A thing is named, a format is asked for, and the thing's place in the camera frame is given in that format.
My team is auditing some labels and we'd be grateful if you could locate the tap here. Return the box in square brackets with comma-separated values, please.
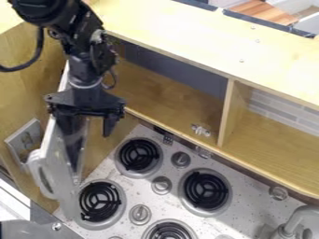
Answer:
[260, 204, 319, 239]

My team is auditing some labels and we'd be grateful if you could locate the toy stove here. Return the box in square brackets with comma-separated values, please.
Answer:
[73, 135, 235, 239]

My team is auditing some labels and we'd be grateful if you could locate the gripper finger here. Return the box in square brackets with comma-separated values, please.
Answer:
[102, 112, 124, 138]
[52, 113, 90, 174]

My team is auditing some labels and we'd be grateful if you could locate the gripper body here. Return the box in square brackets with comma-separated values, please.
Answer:
[42, 87, 128, 120]

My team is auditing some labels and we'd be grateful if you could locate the black cable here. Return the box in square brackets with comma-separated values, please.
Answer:
[0, 27, 47, 73]

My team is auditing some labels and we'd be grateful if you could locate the grey plastic holder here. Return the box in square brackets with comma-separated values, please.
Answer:
[4, 117, 44, 164]

